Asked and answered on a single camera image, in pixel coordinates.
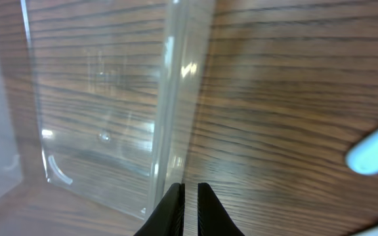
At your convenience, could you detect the white plastic knife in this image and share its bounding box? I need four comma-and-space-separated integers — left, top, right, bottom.
346, 129, 378, 175

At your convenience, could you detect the clear plastic container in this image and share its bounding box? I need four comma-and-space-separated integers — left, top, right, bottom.
21, 0, 215, 220

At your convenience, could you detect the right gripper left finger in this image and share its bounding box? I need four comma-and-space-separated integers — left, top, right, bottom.
135, 183, 185, 236

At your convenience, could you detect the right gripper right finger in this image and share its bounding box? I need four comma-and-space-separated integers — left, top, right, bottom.
198, 183, 244, 236

